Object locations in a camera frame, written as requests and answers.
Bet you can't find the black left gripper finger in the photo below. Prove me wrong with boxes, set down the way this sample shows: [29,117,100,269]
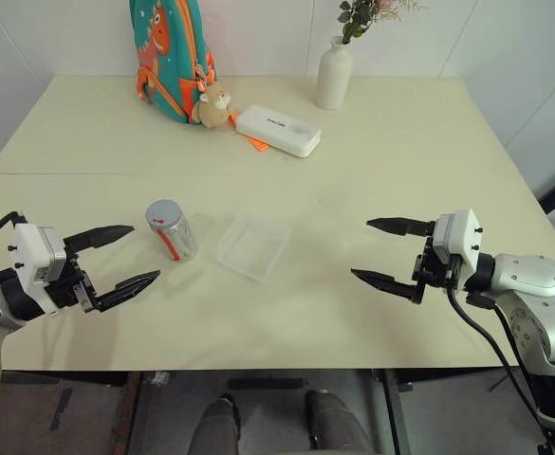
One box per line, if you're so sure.
[62,225,136,260]
[93,269,162,313]

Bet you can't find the teal orange dinosaur backpack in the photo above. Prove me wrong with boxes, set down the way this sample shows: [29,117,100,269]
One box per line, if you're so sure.
[128,0,218,126]

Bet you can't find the white rectangular case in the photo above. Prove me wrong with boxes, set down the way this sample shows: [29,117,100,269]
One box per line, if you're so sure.
[234,104,323,159]

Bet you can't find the black table frame leg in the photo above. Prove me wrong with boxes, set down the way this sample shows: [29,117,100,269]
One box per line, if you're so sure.
[379,369,414,455]

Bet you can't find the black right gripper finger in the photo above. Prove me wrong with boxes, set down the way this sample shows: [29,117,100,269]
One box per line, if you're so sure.
[365,216,437,238]
[350,267,423,305]

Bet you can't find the dark grey rounded shape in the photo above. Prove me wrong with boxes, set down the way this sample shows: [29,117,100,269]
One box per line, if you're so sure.
[304,388,374,455]
[193,392,241,455]

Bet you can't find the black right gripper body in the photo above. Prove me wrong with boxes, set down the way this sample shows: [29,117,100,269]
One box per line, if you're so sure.
[411,232,469,305]

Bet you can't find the clear plastic lid tray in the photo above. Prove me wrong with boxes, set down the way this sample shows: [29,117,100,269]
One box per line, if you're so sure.
[214,213,294,284]

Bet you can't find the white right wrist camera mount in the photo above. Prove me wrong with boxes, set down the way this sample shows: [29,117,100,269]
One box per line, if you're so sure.
[432,208,483,272]

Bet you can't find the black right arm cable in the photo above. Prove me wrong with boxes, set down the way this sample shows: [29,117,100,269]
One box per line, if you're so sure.
[446,282,552,455]
[467,289,525,375]

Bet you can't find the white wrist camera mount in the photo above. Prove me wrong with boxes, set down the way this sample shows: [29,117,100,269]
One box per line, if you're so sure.
[8,221,68,300]
[432,208,483,272]

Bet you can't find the orange strap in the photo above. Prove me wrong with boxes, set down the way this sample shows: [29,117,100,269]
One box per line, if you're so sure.
[228,112,272,155]

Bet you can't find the white ceramic vase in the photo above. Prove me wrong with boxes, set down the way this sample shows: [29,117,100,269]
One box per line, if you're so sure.
[315,35,355,112]

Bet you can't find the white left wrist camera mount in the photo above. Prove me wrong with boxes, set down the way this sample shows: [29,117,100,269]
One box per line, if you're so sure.
[8,221,68,300]

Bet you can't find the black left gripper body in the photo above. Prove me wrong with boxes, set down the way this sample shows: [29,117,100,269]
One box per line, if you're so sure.
[43,239,103,317]

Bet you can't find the clear jar with red contents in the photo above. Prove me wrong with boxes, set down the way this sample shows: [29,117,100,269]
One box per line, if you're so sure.
[149,216,199,264]

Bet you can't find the pink flowers with green leaves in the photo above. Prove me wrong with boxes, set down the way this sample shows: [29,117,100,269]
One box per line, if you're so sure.
[337,0,431,46]

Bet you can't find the beige plush toy keychain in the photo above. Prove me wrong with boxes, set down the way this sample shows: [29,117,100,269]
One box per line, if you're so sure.
[191,83,235,130]

